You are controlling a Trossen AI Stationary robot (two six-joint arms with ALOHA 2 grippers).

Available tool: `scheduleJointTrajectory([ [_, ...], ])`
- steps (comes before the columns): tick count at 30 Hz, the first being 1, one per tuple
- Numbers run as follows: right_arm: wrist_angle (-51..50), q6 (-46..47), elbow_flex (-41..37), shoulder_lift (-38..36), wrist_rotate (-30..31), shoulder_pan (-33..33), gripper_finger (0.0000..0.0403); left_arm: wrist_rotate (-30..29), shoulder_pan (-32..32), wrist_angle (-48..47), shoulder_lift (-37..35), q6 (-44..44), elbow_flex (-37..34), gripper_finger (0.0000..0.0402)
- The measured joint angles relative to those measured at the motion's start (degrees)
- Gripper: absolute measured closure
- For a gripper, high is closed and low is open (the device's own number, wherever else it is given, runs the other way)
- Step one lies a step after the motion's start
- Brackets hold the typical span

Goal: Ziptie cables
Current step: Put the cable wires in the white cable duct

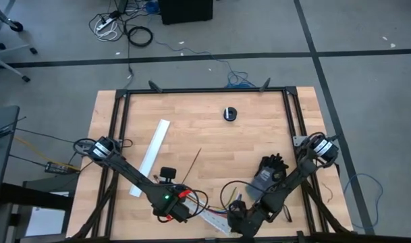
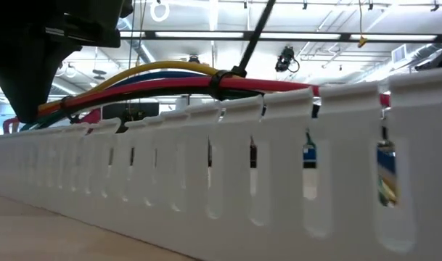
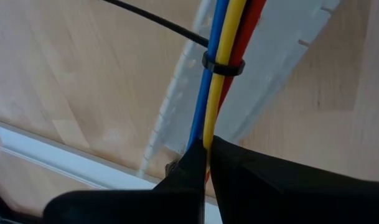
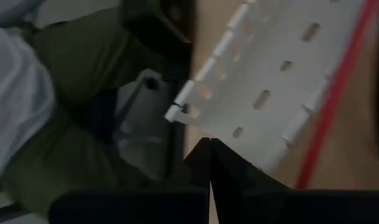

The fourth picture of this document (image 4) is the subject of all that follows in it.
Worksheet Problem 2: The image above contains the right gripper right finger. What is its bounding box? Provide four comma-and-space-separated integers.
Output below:
211, 138, 379, 224

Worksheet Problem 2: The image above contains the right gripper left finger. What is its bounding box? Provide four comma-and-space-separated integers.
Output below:
49, 138, 211, 224

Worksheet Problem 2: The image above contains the red cable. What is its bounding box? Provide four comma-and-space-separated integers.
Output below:
294, 0, 379, 190

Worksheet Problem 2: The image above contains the person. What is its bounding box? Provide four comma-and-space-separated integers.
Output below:
0, 0, 193, 218

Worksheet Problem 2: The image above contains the white slotted cable duct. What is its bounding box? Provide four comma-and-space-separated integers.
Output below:
163, 0, 369, 175

